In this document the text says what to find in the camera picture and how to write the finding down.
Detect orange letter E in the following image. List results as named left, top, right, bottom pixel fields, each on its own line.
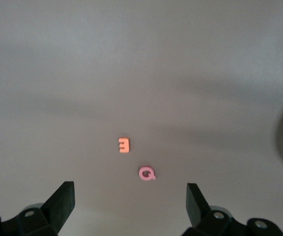
left=118, top=137, right=131, bottom=153

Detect pink letter Q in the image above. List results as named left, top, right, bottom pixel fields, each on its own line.
left=138, top=165, right=157, bottom=182

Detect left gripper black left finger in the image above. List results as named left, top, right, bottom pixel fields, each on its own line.
left=0, top=181, right=75, bottom=236

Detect brown table cover sheet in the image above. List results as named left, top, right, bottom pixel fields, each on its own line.
left=0, top=0, right=283, bottom=236

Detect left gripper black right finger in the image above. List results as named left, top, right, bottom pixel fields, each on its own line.
left=182, top=183, right=283, bottom=236

